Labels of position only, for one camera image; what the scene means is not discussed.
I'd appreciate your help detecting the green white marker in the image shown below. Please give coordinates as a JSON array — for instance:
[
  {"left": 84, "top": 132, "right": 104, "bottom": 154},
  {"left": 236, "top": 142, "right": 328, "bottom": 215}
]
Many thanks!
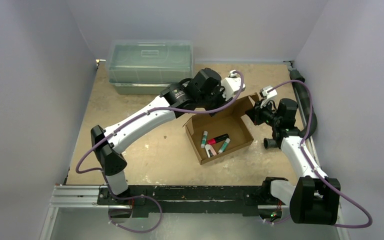
[
  {"left": 200, "top": 130, "right": 208, "bottom": 149},
  {"left": 217, "top": 138, "right": 231, "bottom": 154}
]

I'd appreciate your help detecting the brown cardboard box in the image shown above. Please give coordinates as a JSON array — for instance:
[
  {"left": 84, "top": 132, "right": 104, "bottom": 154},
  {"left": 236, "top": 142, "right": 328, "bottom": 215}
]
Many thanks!
[{"left": 185, "top": 93, "right": 260, "bottom": 165}]

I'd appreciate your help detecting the red black marker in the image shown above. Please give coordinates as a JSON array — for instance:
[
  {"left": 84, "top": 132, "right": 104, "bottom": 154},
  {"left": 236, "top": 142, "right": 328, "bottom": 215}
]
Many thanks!
[{"left": 207, "top": 133, "right": 230, "bottom": 145}]

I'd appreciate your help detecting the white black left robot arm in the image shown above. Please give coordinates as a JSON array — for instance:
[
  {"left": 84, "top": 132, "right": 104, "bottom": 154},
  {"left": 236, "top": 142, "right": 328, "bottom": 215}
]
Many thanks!
[{"left": 90, "top": 68, "right": 231, "bottom": 205}]

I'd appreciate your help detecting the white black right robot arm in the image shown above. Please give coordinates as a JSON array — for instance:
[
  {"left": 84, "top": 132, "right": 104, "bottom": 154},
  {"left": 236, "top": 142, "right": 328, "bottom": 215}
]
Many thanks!
[{"left": 245, "top": 98, "right": 341, "bottom": 226}]

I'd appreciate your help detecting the clear plastic storage bin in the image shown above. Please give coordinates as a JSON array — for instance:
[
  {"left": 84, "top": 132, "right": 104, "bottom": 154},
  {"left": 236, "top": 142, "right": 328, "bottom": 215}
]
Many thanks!
[{"left": 105, "top": 40, "right": 195, "bottom": 95}]

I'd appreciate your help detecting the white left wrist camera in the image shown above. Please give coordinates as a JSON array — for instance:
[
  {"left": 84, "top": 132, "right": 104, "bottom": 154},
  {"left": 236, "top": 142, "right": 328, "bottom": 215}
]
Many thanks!
[{"left": 220, "top": 70, "right": 246, "bottom": 102}]

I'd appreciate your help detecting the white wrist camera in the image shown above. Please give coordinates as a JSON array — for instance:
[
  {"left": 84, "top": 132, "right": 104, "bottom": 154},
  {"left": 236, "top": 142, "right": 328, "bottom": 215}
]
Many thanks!
[
  {"left": 220, "top": 70, "right": 246, "bottom": 102},
  {"left": 260, "top": 85, "right": 277, "bottom": 108}
]

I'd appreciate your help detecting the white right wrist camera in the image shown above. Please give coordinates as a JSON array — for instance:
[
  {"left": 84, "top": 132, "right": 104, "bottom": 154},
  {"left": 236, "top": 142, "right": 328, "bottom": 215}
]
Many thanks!
[{"left": 260, "top": 85, "right": 277, "bottom": 108}]

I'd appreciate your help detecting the black corrugated hose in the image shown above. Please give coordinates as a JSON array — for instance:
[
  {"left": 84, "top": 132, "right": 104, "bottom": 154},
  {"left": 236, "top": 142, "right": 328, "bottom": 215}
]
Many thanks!
[{"left": 263, "top": 67, "right": 318, "bottom": 151}]

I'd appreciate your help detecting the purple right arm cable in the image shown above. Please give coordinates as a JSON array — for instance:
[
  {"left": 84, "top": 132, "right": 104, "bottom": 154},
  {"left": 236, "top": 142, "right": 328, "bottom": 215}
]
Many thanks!
[{"left": 268, "top": 79, "right": 374, "bottom": 229}]

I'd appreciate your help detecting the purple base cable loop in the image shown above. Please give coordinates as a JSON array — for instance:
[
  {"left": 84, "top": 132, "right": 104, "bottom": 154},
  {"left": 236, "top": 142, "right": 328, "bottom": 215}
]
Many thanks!
[{"left": 107, "top": 194, "right": 164, "bottom": 234}]

